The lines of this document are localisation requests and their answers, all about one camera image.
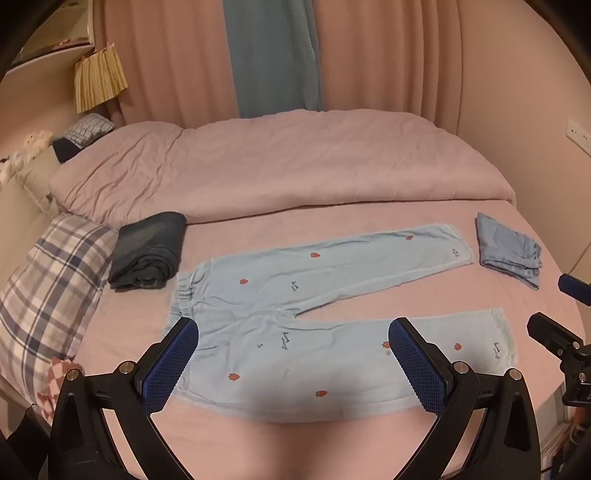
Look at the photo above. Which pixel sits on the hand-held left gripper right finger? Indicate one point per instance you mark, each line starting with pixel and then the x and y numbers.
pixel 415 364

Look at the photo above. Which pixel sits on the folded light blue denim garment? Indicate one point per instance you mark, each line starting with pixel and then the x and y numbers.
pixel 503 244

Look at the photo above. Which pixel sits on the pink checkered cushion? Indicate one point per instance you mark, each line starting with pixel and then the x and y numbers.
pixel 57 383

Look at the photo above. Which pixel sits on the yellow pleated lamp shade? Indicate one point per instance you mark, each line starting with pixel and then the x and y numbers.
pixel 99 78

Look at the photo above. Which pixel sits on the white wall power strip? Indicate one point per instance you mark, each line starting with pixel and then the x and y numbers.
pixel 579 134

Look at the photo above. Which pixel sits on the plaid pillow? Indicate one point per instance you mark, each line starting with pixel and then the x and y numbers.
pixel 51 286

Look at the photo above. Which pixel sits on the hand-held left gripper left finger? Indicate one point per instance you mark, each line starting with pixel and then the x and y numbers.
pixel 171 364

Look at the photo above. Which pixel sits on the light blue strawberry print pants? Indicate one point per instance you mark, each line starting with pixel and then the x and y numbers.
pixel 277 350

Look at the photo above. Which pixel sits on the pink duvet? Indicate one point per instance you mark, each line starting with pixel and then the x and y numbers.
pixel 300 161

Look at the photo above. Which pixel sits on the blue curtain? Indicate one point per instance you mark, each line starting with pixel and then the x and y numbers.
pixel 272 55

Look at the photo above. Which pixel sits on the folded dark denim jeans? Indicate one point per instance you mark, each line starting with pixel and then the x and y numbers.
pixel 147 249

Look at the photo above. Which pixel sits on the dark checked pillow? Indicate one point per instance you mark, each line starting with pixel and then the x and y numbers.
pixel 85 131

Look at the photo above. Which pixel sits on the white plush toy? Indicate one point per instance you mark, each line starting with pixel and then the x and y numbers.
pixel 34 141

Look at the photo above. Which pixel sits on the white wall shelf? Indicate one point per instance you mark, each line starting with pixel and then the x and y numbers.
pixel 51 41

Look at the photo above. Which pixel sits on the pink curtain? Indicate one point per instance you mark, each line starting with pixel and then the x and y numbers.
pixel 383 50

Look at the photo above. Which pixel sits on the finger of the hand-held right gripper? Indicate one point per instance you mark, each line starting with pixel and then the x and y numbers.
pixel 575 287
pixel 551 332

